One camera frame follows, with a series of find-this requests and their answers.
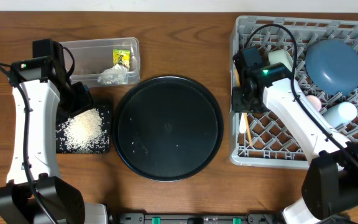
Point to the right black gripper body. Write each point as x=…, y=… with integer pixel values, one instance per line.
x=241, y=102

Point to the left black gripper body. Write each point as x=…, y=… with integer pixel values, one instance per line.
x=81, y=101

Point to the wooden chopstick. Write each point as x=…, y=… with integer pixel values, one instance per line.
x=248, y=133

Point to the white rice pile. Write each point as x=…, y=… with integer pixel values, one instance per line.
x=82, y=130

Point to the mint green bowl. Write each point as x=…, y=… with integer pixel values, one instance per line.
x=281, y=56

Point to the yellow snack wrapper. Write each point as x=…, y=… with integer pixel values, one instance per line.
x=122, y=57

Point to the pink cup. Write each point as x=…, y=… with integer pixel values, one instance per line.
x=315, y=101

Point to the blue plate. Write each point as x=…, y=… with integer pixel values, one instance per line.
x=332, y=65

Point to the light blue cup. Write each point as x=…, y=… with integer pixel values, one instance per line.
x=341, y=114

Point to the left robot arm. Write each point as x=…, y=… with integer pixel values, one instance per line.
x=34, y=191

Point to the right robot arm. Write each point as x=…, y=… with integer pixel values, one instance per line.
x=331, y=183

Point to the grey dishwasher rack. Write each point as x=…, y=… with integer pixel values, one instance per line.
x=273, y=145

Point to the black rectangular tray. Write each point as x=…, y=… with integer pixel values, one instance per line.
x=104, y=137

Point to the clear plastic bin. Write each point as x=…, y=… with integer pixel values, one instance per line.
x=90, y=58

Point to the black round tray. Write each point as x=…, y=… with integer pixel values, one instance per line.
x=168, y=128

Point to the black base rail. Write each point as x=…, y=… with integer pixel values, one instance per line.
x=253, y=218

